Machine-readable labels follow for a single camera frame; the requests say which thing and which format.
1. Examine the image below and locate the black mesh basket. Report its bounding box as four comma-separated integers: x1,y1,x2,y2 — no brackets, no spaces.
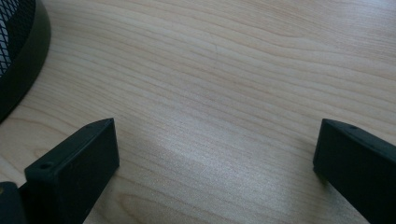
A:
0,0,52,123

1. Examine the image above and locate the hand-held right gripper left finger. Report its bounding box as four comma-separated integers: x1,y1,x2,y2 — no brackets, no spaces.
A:
19,118,120,224

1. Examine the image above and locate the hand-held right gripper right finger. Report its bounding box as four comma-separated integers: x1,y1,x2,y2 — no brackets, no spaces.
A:
312,118,396,224

